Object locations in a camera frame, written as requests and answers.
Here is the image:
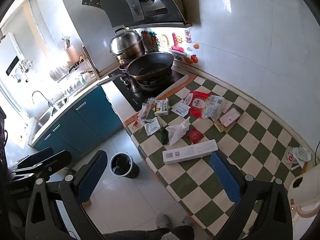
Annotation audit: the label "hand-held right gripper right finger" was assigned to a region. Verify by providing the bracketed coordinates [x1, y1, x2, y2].
[209, 151, 293, 240]

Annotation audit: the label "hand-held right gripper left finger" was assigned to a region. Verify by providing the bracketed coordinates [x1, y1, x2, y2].
[25, 150, 108, 240]

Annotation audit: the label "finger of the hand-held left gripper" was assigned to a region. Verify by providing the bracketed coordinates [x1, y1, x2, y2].
[12, 150, 72, 181]
[7, 147, 54, 168]

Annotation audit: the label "black round trash bin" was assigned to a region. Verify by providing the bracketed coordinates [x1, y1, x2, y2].
[110, 153, 140, 179]

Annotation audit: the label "long white cardboard box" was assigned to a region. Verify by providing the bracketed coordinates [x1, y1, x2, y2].
[162, 139, 218, 165]

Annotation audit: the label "stainless steel sink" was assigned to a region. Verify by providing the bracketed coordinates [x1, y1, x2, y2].
[32, 97, 69, 135]

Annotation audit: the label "green checkered tablecloth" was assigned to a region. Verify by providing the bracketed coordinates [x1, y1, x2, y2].
[124, 74, 313, 240]

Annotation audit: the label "blue kitchen cabinet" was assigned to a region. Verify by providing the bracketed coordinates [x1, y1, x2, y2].
[32, 85, 124, 155]

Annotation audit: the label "yellow brown packet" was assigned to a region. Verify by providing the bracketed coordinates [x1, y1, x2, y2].
[214, 119, 227, 132]

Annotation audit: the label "small red packet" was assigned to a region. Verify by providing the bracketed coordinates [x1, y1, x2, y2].
[185, 128, 204, 144]

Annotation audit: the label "grey fuzzy slipper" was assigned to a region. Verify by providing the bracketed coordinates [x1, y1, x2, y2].
[181, 215, 194, 227]
[156, 214, 173, 228]

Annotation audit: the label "chrome faucet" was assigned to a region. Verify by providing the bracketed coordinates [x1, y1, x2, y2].
[32, 90, 54, 107]

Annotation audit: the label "pink rectangular tray box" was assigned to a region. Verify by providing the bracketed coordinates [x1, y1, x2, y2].
[219, 107, 242, 128]

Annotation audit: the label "crumpled white plastic bag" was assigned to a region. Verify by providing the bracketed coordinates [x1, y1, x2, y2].
[165, 117, 191, 145]

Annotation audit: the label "red and white crumpled wrapper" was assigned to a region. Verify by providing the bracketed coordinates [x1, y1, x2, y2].
[285, 146, 300, 164]

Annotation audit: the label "clear printed plastic bag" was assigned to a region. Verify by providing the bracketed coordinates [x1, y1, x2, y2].
[201, 95, 225, 120]

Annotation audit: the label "dark green wrapper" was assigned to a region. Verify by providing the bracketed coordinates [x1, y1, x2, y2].
[160, 125, 170, 145]

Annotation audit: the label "white packet with green label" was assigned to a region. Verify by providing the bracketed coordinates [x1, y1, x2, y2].
[144, 117, 161, 136]

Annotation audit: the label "red and white snack bag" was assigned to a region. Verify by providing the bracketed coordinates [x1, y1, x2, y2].
[184, 91, 213, 118]

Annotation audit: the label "flat white paper sachet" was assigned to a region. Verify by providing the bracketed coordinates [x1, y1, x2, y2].
[172, 102, 190, 117]

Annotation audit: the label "person's dark pants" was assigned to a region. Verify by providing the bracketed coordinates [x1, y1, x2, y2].
[102, 226, 195, 240]

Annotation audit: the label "crumpled white paper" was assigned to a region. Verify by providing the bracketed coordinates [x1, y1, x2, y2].
[292, 146, 312, 168]

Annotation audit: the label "metal dish rack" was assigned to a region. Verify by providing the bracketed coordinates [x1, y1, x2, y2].
[49, 46, 97, 98]

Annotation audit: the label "clear plastic wrapper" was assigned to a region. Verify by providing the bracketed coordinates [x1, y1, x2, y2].
[132, 97, 159, 128]

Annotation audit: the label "black gas stove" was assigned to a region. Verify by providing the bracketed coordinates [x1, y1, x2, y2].
[109, 69, 190, 112]

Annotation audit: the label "white and yellow medicine box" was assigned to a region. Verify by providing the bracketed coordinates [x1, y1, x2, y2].
[154, 98, 169, 117]

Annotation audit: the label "white water heater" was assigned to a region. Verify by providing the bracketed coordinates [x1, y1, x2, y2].
[5, 32, 24, 77]

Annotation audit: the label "utensil holder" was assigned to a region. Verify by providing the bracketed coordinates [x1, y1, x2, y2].
[62, 36, 80, 65]

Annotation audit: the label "black wok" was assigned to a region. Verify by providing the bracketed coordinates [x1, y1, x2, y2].
[96, 52, 175, 85]

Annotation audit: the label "stainless steel steamer pot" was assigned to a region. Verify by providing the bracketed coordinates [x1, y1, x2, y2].
[109, 28, 146, 65]

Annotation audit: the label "black range hood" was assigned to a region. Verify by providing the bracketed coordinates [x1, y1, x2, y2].
[82, 0, 193, 29]

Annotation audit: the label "group of colourful wall magnets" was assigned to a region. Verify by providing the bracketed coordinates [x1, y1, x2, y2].
[139, 29, 200, 66]

